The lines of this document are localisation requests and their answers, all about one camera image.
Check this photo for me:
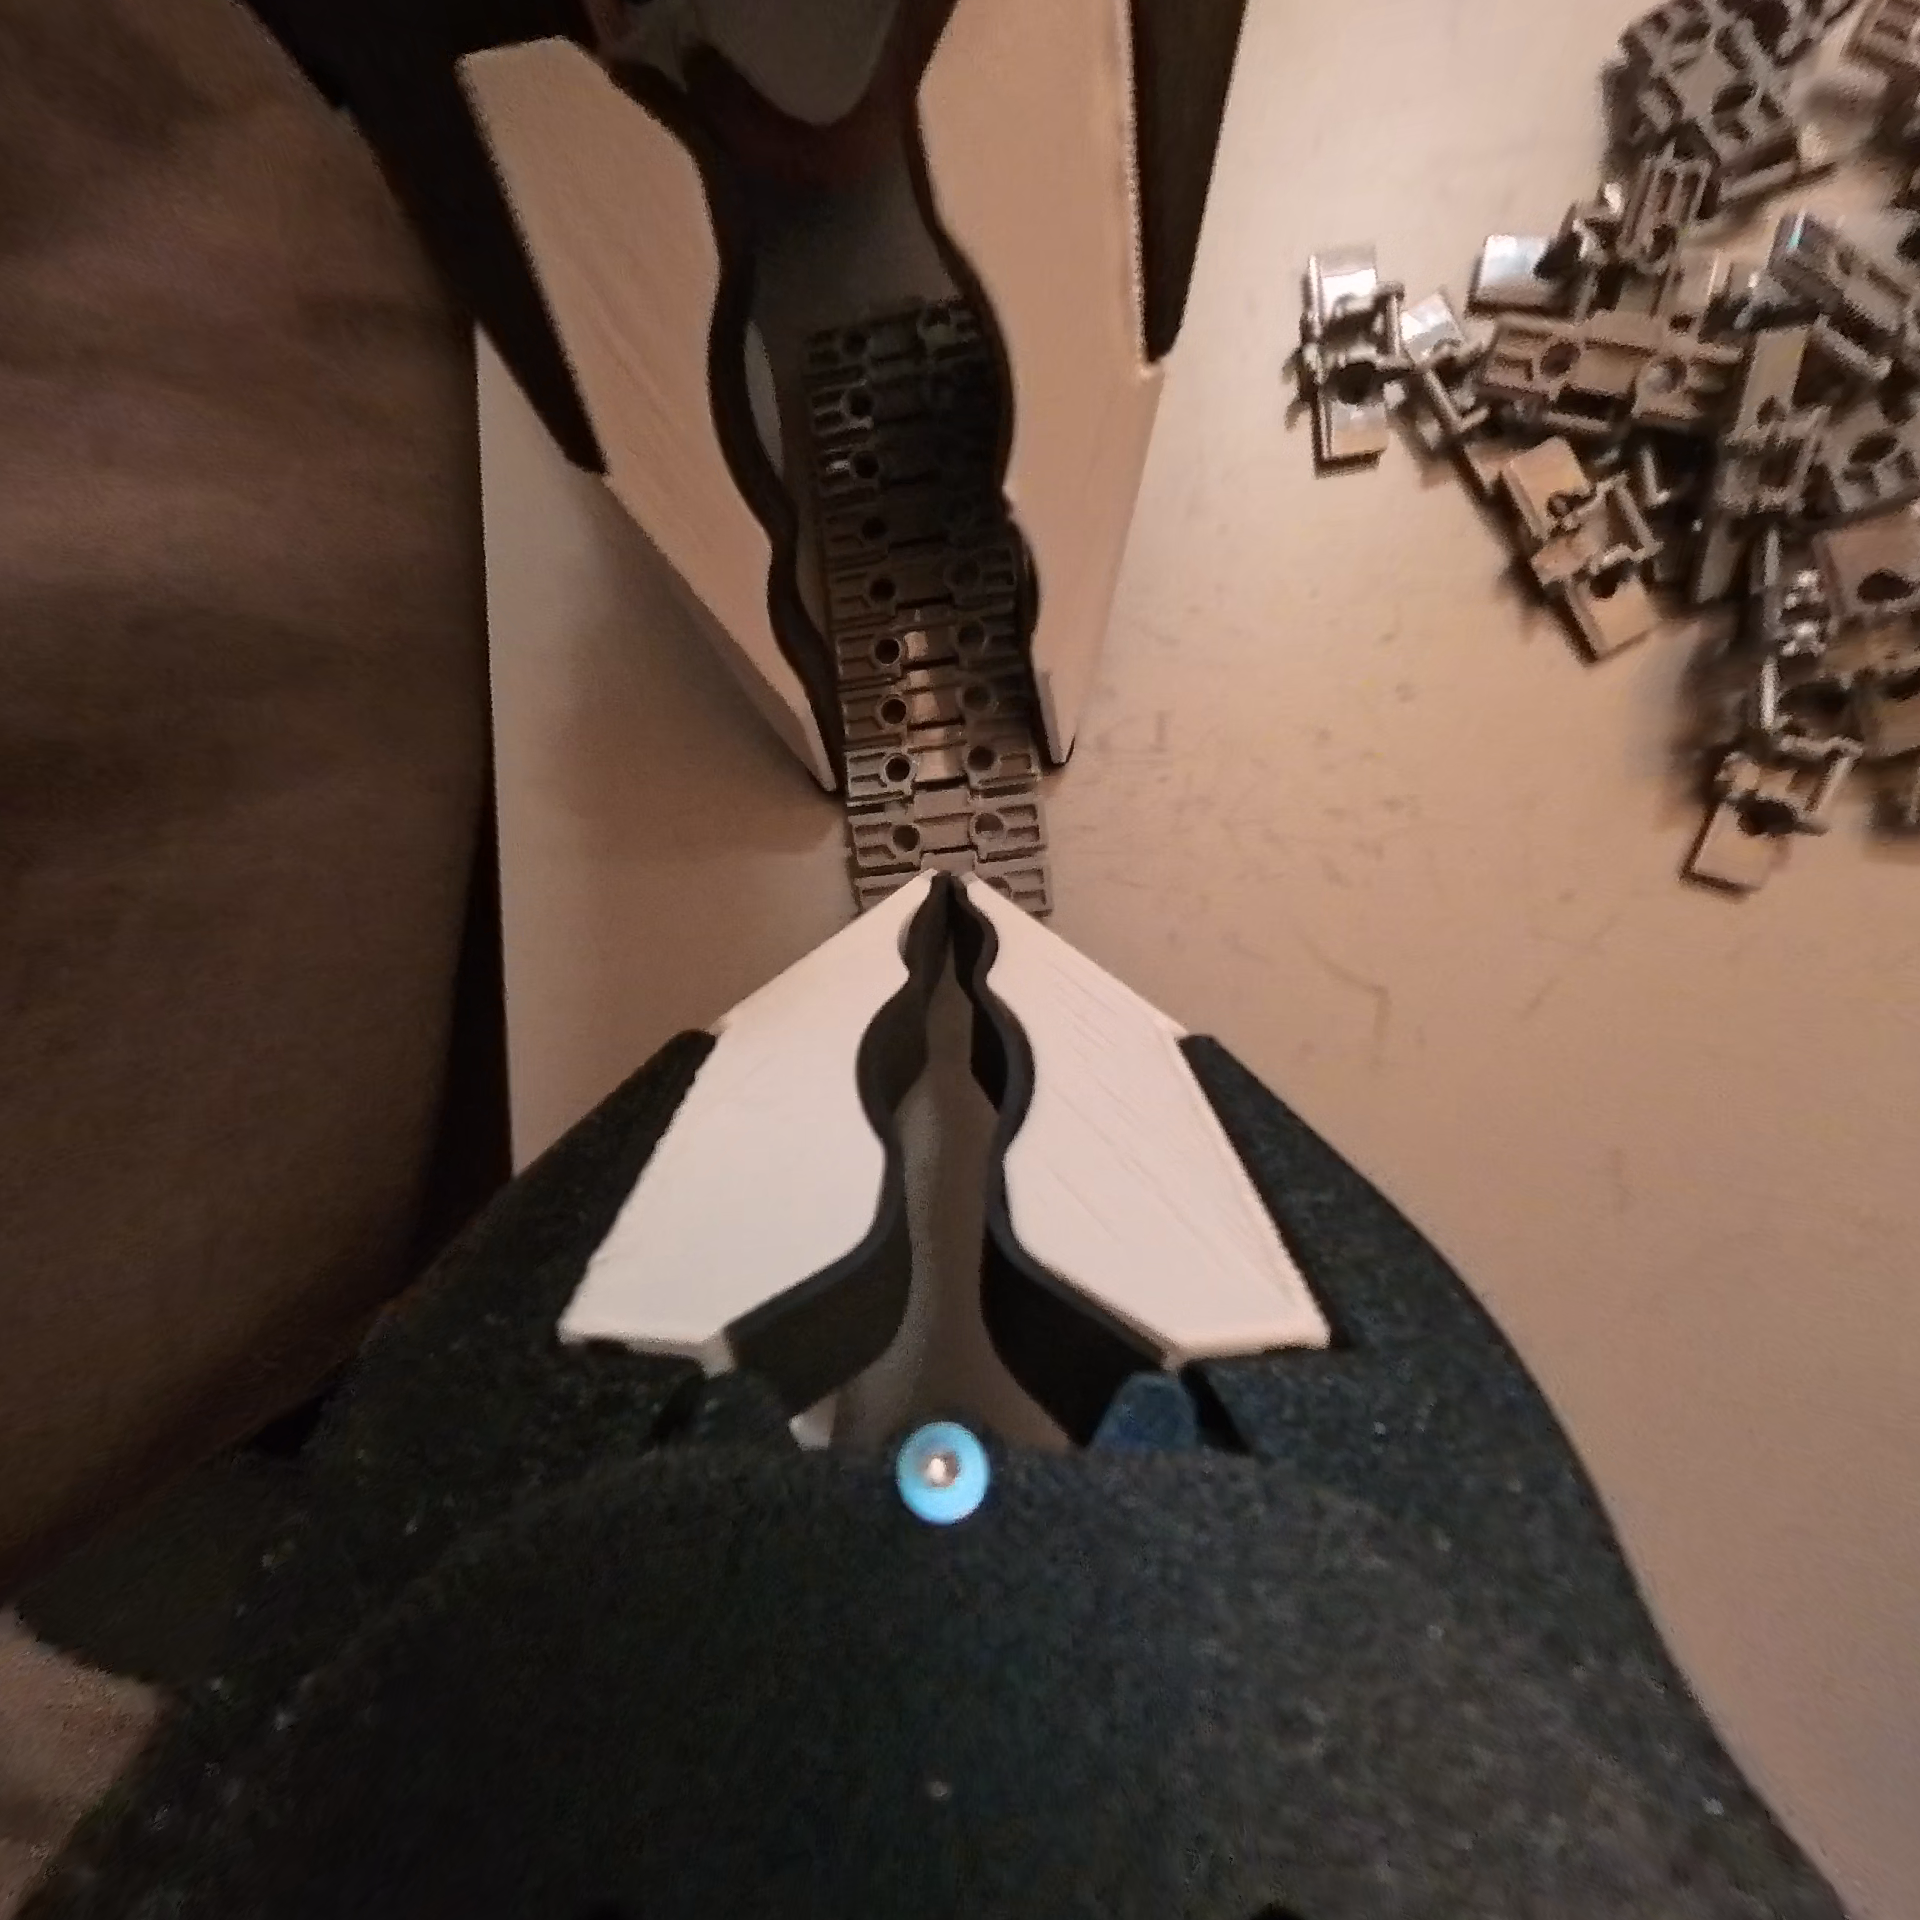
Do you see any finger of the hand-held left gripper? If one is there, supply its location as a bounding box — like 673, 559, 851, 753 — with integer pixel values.
456, 36, 839, 793
904, 0, 1169, 767

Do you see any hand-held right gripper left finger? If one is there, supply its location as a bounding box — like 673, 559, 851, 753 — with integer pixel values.
555, 870, 955, 1403

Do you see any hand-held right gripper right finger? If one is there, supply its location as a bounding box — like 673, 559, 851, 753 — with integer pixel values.
957, 873, 1338, 1449

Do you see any assembled grey track strip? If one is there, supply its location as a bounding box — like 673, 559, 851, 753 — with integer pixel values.
802, 296, 1058, 921

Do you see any pile of grey track links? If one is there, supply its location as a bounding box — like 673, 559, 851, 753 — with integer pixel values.
1282, 0, 1920, 894

